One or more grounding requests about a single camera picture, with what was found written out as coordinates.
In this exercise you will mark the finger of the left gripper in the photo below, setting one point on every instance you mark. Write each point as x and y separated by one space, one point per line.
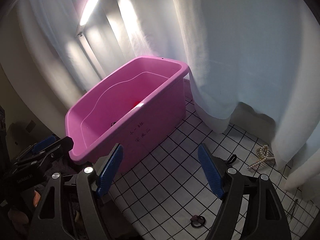
36 148
45 158

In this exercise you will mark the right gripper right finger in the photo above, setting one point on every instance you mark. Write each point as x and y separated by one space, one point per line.
265 216

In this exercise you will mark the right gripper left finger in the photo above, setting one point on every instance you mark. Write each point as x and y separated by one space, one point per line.
72 206

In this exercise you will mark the pearl gold claw clip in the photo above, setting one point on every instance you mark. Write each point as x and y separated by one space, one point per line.
264 155

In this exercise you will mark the brown snap hair clip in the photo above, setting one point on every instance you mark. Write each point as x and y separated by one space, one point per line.
291 212

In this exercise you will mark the person's left hand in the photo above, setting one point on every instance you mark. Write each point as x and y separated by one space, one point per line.
22 206

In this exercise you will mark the black grid white tablecloth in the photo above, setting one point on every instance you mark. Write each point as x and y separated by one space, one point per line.
167 196

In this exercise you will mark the pink plastic bin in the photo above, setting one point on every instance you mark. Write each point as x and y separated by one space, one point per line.
146 99

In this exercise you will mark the white curtain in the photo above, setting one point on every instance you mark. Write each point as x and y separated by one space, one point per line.
254 62

